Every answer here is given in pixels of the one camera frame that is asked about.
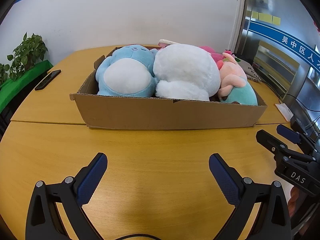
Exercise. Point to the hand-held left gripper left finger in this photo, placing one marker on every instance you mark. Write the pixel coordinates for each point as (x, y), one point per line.
(91, 177)

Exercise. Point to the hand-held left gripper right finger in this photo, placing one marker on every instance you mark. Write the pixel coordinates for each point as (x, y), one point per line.
(223, 177)

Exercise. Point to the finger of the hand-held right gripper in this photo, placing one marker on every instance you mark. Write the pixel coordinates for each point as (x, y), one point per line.
(287, 132)
(267, 138)

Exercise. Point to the pink and teal pig plush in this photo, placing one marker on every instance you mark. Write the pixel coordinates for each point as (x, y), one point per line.
(235, 77)

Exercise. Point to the cardboard box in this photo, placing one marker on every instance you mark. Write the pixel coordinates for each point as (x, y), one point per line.
(162, 115)

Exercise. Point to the pink plush toy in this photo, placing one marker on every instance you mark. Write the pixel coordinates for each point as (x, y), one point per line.
(212, 53)

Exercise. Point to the blue and white plush toy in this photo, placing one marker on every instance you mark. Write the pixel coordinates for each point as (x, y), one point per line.
(125, 77)

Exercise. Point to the large white plush toy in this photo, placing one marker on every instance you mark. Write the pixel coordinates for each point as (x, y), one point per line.
(185, 70)

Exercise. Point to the clear white-rimmed phone case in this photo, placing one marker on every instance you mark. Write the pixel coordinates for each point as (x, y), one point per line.
(166, 42)

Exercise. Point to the person's right hand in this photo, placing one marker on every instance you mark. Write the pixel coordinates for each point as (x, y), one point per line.
(294, 200)

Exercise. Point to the white paper note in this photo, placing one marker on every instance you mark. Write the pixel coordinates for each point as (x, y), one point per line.
(283, 111)

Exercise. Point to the grey cloth bag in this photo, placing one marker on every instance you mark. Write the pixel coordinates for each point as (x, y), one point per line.
(251, 72)

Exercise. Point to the blue banner with white print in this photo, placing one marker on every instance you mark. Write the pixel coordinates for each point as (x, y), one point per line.
(275, 33)

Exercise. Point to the black smartphone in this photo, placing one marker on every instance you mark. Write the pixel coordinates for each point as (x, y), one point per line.
(47, 80)

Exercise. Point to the yellow sticky note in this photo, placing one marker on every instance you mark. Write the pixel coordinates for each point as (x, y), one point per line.
(276, 20)
(255, 15)
(265, 17)

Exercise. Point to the green cloth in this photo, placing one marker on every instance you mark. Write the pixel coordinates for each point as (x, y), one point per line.
(17, 85)

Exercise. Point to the green potted plant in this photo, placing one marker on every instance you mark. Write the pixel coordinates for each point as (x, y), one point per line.
(27, 52)

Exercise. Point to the glass partition with metal frame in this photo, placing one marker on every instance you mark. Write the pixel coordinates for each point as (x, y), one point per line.
(287, 80)

